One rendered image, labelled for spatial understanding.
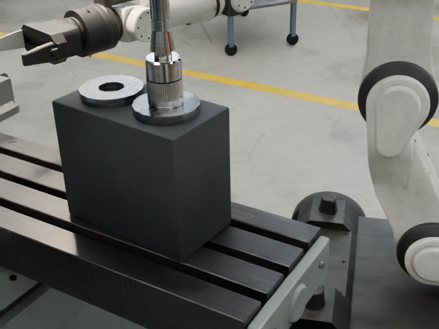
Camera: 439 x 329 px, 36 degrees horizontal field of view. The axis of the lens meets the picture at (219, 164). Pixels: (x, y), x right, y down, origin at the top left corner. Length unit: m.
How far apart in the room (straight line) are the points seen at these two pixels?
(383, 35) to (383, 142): 0.19
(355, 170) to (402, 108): 1.88
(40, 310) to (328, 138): 2.34
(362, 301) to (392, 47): 0.54
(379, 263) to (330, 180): 1.46
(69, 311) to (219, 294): 0.53
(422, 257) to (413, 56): 0.40
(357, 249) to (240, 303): 0.80
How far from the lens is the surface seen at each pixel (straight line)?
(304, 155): 3.22
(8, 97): 1.41
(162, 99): 0.86
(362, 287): 1.52
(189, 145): 0.85
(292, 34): 4.64
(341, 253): 1.57
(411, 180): 1.37
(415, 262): 1.41
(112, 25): 1.28
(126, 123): 0.87
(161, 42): 0.85
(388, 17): 1.24
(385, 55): 1.26
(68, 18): 1.27
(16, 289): 1.18
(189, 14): 1.41
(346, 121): 3.58
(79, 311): 1.38
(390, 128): 1.26
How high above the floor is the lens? 1.51
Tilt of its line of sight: 29 degrees down
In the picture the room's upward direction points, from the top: 1 degrees counter-clockwise
